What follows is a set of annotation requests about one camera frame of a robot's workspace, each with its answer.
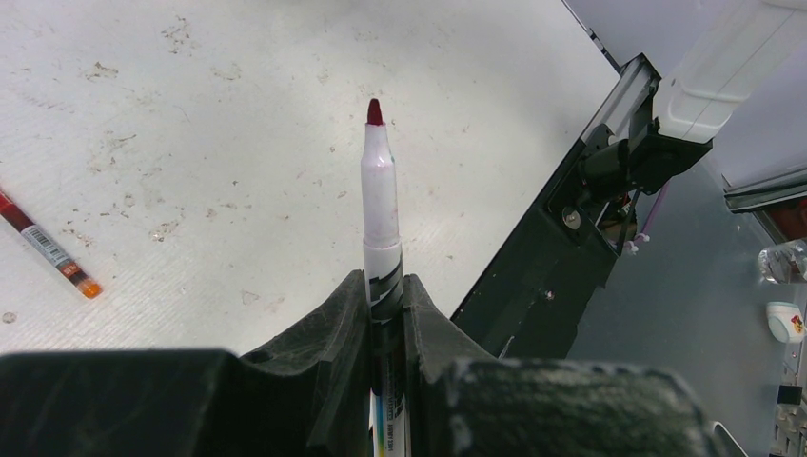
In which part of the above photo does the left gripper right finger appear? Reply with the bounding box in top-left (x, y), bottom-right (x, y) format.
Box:
top-left (403, 274), bottom-right (725, 456)

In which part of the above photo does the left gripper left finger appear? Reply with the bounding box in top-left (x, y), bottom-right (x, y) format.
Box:
top-left (1, 270), bottom-right (371, 456)

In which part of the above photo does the red pen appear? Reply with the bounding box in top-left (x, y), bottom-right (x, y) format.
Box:
top-left (1, 192), bottom-right (103, 299)

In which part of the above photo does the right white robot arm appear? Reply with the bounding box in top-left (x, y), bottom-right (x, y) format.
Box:
top-left (570, 1), bottom-right (806, 197)

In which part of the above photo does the white ceramic cup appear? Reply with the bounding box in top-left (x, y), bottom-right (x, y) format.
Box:
top-left (766, 301), bottom-right (806, 344)

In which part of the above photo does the clear glass cup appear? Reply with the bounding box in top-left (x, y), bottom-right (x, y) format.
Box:
top-left (758, 238), bottom-right (806, 284)

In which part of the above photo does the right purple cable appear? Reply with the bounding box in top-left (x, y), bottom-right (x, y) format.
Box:
top-left (627, 183), bottom-right (671, 253)

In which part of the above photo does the aluminium frame rail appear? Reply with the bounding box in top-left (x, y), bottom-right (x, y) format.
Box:
top-left (561, 0), bottom-right (662, 143)

